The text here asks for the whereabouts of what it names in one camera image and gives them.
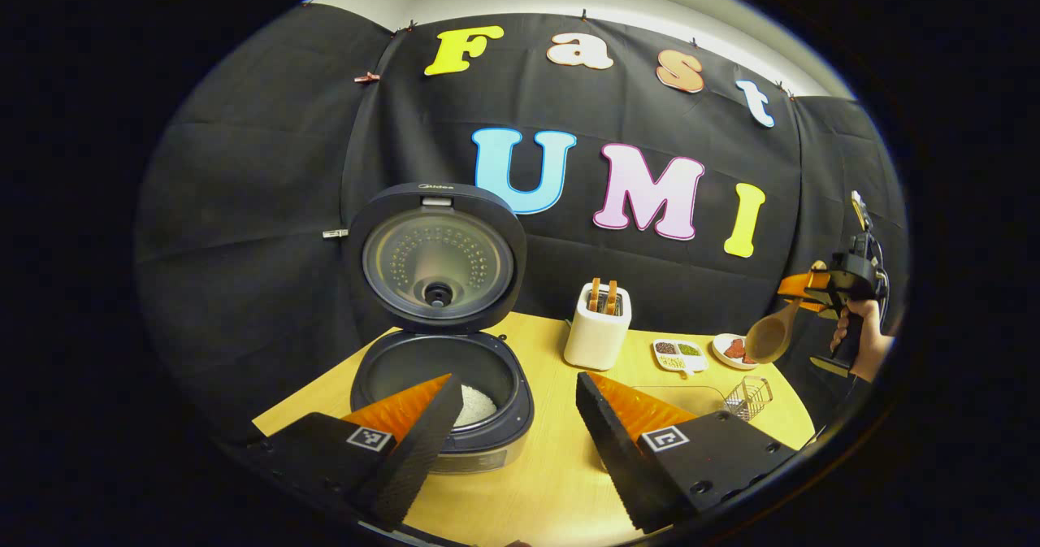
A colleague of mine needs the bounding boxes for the wire chopstick holder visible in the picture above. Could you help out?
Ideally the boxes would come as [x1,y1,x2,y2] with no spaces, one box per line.
[723,375,774,423]

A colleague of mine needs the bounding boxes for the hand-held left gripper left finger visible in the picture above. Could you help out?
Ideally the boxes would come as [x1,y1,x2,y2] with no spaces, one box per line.
[248,372,466,532]

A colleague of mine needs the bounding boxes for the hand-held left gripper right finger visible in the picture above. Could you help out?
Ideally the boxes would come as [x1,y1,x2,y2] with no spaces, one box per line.
[575,371,801,534]

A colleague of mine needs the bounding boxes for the black rice cooker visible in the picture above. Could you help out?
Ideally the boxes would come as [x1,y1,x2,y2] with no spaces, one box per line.
[345,181,535,475]

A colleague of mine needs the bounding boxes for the white divided grain dish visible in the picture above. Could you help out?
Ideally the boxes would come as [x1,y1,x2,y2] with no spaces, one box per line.
[652,338,709,375]

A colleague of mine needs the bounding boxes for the white toaster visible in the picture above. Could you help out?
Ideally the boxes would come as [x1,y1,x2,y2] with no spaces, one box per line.
[563,281,633,371]

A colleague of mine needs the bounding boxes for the white plate with red food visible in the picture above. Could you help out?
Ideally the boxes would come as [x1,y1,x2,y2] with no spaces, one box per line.
[712,332,761,371]

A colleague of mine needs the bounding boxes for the wooden spoon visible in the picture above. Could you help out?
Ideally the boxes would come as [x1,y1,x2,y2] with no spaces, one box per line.
[744,261,828,365]

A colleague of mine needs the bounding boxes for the white rice heap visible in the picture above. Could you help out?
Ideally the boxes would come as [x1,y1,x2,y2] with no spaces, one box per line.
[451,383,499,428]

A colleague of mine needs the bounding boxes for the black backdrop cloth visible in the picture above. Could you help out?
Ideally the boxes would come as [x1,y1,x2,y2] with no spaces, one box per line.
[134,2,909,450]

